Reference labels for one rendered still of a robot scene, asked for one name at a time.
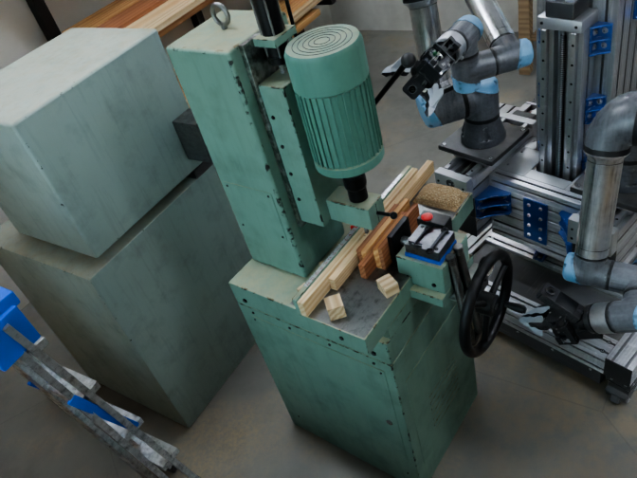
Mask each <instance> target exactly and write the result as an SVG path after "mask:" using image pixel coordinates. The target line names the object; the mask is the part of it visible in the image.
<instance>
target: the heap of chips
mask: <svg viewBox="0 0 637 478"><path fill-rule="evenodd" d="M468 195H469V193H463V192H462V191H461V190H460V189H458V188H455V187H451V186H447V185H442V184H437V183H429V184H427V185H426V186H424V187H423V189H422V190H421V191H420V192H419V194H418V195H417V196H416V198H415V199H414V200H413V201H412V202H413V203H418V204H422V205H426V206H431V207H434V208H438V209H443V210H447V211H455V212H456V210H458V209H459V207H460V206H461V205H462V203H463V202H464V200H465V199H466V198H467V196H468Z"/></svg>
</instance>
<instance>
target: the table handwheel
mask: <svg viewBox="0 0 637 478"><path fill-rule="evenodd" d="M498 260H500V262H501V266H500V270H499V272H498V274H497V277H496V279H495V281H494V283H493V284H492V286H491V288H490V290H489V292H487V291H484V290H483V291H481V292H480V290H481V288H482V284H483V282H484V280H485V278H486V276H487V274H488V272H489V271H490V269H491V268H492V266H493V265H494V264H496V263H497V262H498ZM500 283H501V288H500V296H499V295H497V294H496V293H497V290H498V288H499V285H500ZM512 283H513V264H512V260H511V257H510V255H509V254H508V252H507V251H505V250H503V249H495V250H493V251H491V252H490V253H489V254H487V255H486V256H485V257H484V259H483V260H482V262H481V263H480V265H479V266H478V268H477V270H476V272H475V273H474V275H473V278H472V280H471V282H470V285H469V287H468V290H465V289H464V300H463V302H464V304H463V308H462V313H461V317H460V326H459V341H460V346H461V349H462V351H463V353H464V354H465V355H466V356H467V357H469V358H477V357H479V356H481V355H482V354H483V353H484V352H485V351H486V350H487V349H488V348H489V346H490V345H491V343H492V342H493V340H494V338H495V337H496V336H497V334H498V332H499V330H500V327H501V324H502V321H503V318H504V315H505V312H506V309H507V307H504V303H505V301H507V302H509V299H510V295H511V289H512ZM474 308H475V311H476V312H477V313H480V314H483V318H482V339H481V340H480V341H479V343H478V344H477V345H475V346H474V347H473V346H472V344H471V336H470V333H471V323H472V317H473V312H474ZM490 317H493V318H492V321H491V322H490V324H489V320H490Z"/></svg>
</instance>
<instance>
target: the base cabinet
mask: <svg viewBox="0 0 637 478"><path fill-rule="evenodd" d="M238 305H239V306H240V308H241V310H242V313H243V315H244V317H245V319H246V322H247V324H248V327H249V329H250V331H251V333H252V335H253V337H254V339H255V341H256V343H257V345H258V347H259V349H260V351H261V354H262V356H263V358H264V361H265V363H266V365H267V368H268V370H269V372H270V374H271V376H272V377H273V379H274V382H275V384H276V386H277V388H278V390H279V392H280V394H281V397H282V400H283V402H284V404H285V406H286V408H287V411H288V412H289V414H290V416H291V418H292V420H293V422H294V424H296V425H298V426H300V427H302V428H304V429H306V430H307V431H309V432H311V433H313V434H315V435H317V436H319V437H320V438H322V439H324V440H326V441H328V442H330V443H332V444H333V445H335V446H337V447H339V448H341V449H343V450H345V451H347V452H349V453H350V454H352V455H354V456H356V457H358V458H360V459H361V460H363V461H365V462H367V463H369V464H371V465H373V466H375V467H376V468H378V469H381V470H383V471H385V472H387V473H388V474H389V475H391V476H393V477H395V478H431V477H432V475H433V473H434V471H435V470H436V469H437V467H438V465H439V463H440V461H441V460H442V458H443V456H444V454H445V452H446V450H447V448H448V446H449V444H450V443H451V441H452V439H453V437H454V435H455V434H456V432H457V430H458V429H459V427H460V425H461V424H462V422H463V420H464V417H465V416H466V414H467V412H468V410H469V408H470V407H471V405H472V403H473V401H474V399H475V398H476V396H477V394H478V390H477V380H476V371H475V362H474V358H469V357H467V356H466V355H465V354H464V353H463V351H462V349H461V346H460V341H459V326H460V317H461V316H460V312H459V308H458V305H457V302H456V301H453V300H450V299H449V300H448V301H447V303H446V305H445V306H444V307H440V306H437V305H434V304H433V305H432V307H431V308H430V310H429V311H428V313H427V314H426V316H425V317H424V318H423V319H422V321H421V322H420V324H419V325H418V327H417V328H416V330H415V331H414V333H413V334H412V336H411V337H410V339H409V341H408V342H407V344H406V345H405V346H404V348H403V349H402V351H401V352H400V354H399V355H398V357H397V358H396V360H395V361H394V363H393V364H392V365H389V364H387V363H385V362H383V361H380V360H378V359H375V358H372V357H369V356H367V355H364V354H362V353H359V352H357V351H356V350H353V349H351V348H348V347H346V346H344V345H341V344H339V343H336V342H334V341H331V340H328V339H325V338H324V337H321V336H319V335H317V334H314V333H312V332H309V331H307V330H304V329H302V328H300V327H297V326H296V325H293V324H291V323H289V322H285V321H282V320H280V319H277V318H275V317H273V316H270V315H268V314H265V313H264V312H262V311H259V310H257V309H254V308H252V307H249V306H247V305H245V304H242V303H238Z"/></svg>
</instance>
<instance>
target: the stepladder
mask: <svg viewBox="0 0 637 478"><path fill-rule="evenodd" d="M19 303H20V300H19V298H18V297H17V296H16V295H15V294H14V292H13V291H11V290H8V289H6V288H3V287H1V286H0V370H2V371H4V372H6V371H7V370H8V368H9V367H10V366H11V367H12V368H13V369H15V370H16V371H17V372H18V373H19V374H21V375H22V376H23V377H24V378H26V379H27V380H28V383H27V385H29V386H32V387H34V388H36V389H39V390H40V391H41V392H42V393H43V394H45V395H46V396H47V397H48V398H50V399H51V400H52V401H53V402H54V403H56V404H57V405H58V406H59V407H60V408H62V409H63V410H64V411H65V412H66V413H67V414H69V415H70V416H71V417H72V418H74V419H75V420H76V421H77V422H78V423H80V424H81V425H82V426H83V427H84V428H86V429H87V430H88V431H89V432H90V433H92V434H93V435H94V436H95V437H96V438H98V439H99V441H100V442H101V443H103V444H104V445H105V446H106V447H107V448H109V449H110V450H111V451H112V452H114V453H115V454H116V455H117V456H118V457H119V458H121V459H122V460H123V461H124V462H125V463H127V464H128V465H129V466H130V467H131V468H133V469H134V470H135V471H136V472H138V473H139V474H140V475H141V476H142V477H143V478H157V477H158V478H169V477H168V476H167V475H166V474H165V473H163V472H162V471H161V470H160V469H163V470H165V471H169V472H172V473H175V472H176V470H177V469H179V470H180V471H181V472H183V473H184V474H185V475H186V476H188V477H189V478H201V477H199V476H198V475H196V474H195V473H193V472H192V471H191V470H190V469H188V468H187V467H186V466H184V465H183V464H182V463H181V462H179V461H178V460H177V459H176V458H175V457H176V455H177V454H178V453H179V450H178V448H176V447H174V446H172V445H170V444H168V443H166V442H164V441H162V440H160V439H158V438H155V437H153V436H151V435H149V434H148V433H146V432H143V431H141V430H140V429H139V427H140V426H141V425H142V423H143V422H144V421H143V420H142V419H141V417H139V416H137V415H135V414H131V413H129V412H127V411H125V410H123V409H121V408H119V407H117V406H115V405H113V404H111V403H108V402H105V401H104V400H103V399H102V398H100V397H99V396H98V395H96V394H95V392H96V391H97V390H98V389H99V388H100V387H101V386H100V384H99V383H98V382H97V381H96V380H94V379H92V378H90V377H86V376H84V375H82V374H79V373H77V372H75V371H73V370H70V369H68V368H66V367H62V366H61V365H60V364H59V363H57V362H56V361H55V360H54V359H52V358H51V357H50V356H49V355H47V354H46V353H45V352H44V351H42V350H43V349H44V348H45V347H46V346H47V345H48V344H49V342H48V341H47V340H46V338H45V337H43V336H41V335H40V334H39V333H38V332H37V330H36V329H35V328H34V327H33V325H32V324H31V323H30V322H29V321H28V319H27V318H26V317H25V315H24V314H23V313H22V312H21V311H20V309H19V308H18V307H17V305H18V304H19ZM34 371H35V372H36V373H35V372H34ZM81 411H82V412H81ZM84 414H85V415H86V416H85V415H84ZM87 416H88V417H89V418H90V419H91V420H90V419H89V418H88V417H87ZM105 432H107V433H108V434H109V435H110V436H111V437H112V438H114V439H115V440H116V441H117V442H118V443H117V442H116V441H114V440H113V439H112V438H111V437H110V436H109V435H108V434H106V433H105ZM119 444H121V446H122V447H123V448H122V447H121V446H120V445H119ZM126 450H127V451H129V452H130V453H131V454H132V455H133V456H134V457H135V458H136V459H137V460H138V461H140V462H141V463H142V464H143V465H144V466H145V467H147V468H148V469H149V470H150V471H151V472H149V471H148V470H147V469H146V468H145V467H144V466H142V465H141V464H140V463H139V462H138V461H137V460H136V459H135V458H134V457H133V456H132V455H131V454H130V453H128V452H127V451H126ZM152 472H153V473H154V474H155V475H156V476H157V477H155V476H154V475H153V474H152Z"/></svg>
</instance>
